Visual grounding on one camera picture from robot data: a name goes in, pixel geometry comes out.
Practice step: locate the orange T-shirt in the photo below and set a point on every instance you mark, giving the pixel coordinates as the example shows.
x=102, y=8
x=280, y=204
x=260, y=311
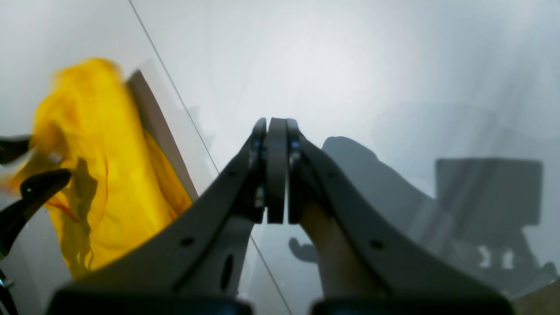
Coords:
x=123, y=190

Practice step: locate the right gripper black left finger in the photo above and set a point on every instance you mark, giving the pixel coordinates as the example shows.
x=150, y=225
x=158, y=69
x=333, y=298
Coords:
x=194, y=265

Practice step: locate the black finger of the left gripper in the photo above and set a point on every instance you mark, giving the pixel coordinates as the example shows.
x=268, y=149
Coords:
x=13, y=148
x=35, y=192

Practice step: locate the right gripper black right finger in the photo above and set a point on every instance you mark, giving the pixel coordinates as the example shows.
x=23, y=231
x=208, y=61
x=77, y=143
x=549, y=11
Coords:
x=367, y=266

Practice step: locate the right grey bin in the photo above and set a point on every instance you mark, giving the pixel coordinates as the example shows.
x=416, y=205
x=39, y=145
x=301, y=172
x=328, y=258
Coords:
x=155, y=123

